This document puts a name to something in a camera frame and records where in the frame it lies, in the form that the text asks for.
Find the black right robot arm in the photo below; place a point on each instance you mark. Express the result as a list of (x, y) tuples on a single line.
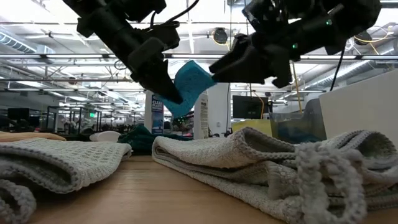
[(342, 18)]

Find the grey waffle-weave towel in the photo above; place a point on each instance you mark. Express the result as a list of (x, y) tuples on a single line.
[(62, 161), (233, 161)]

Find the dark green cloth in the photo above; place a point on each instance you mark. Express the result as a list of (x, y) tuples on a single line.
[(140, 138)]

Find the yellow translucent plastic bin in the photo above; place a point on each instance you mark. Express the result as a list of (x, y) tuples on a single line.
[(252, 126)]

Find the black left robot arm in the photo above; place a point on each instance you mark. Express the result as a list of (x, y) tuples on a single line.
[(102, 21)]

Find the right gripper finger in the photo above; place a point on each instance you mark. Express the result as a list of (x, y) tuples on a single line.
[(239, 67)]

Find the teal cloth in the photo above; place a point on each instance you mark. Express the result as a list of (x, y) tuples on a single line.
[(189, 84)]

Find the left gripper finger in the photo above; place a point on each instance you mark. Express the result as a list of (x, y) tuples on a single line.
[(161, 84)]

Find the small black monitor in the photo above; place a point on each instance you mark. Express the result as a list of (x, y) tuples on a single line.
[(18, 114)]

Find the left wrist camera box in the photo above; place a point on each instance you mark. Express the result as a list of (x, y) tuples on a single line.
[(166, 34)]

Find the orange cloth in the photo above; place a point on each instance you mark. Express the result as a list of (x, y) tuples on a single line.
[(28, 136)]

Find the white bottle with blue label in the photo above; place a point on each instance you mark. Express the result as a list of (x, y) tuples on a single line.
[(157, 115), (201, 115), (104, 136)]

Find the grey translucent plastic bin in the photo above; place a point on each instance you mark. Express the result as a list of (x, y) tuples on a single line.
[(298, 121)]

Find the white plastic bin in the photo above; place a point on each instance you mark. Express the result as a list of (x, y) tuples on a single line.
[(363, 105)]

